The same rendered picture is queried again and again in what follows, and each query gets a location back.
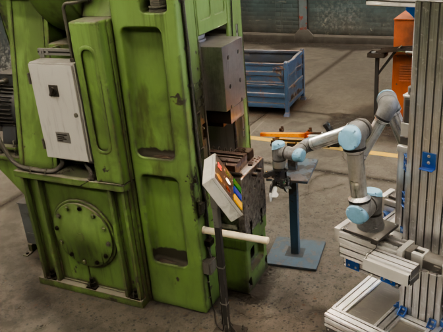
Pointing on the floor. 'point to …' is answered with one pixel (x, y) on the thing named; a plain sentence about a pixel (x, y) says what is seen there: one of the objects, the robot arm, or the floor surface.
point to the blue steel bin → (275, 78)
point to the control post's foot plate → (231, 328)
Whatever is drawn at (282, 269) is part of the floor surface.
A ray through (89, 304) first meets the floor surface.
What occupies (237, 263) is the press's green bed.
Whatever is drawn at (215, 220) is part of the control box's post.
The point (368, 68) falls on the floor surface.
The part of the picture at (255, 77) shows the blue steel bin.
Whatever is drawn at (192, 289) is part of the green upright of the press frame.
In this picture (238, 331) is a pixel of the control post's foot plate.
